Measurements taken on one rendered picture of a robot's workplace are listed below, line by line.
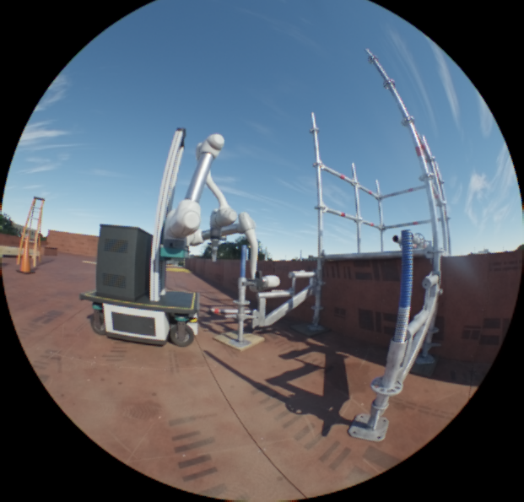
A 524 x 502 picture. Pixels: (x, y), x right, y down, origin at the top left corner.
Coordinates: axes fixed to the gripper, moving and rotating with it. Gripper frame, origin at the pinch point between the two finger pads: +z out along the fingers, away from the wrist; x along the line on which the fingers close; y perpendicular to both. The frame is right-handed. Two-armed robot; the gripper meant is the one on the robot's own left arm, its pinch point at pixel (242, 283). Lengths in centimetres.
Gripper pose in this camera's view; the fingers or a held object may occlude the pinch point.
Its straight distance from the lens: 139.1
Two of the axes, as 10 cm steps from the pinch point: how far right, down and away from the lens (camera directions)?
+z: -7.3, -1.2, -6.7
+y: -0.4, 9.9, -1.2
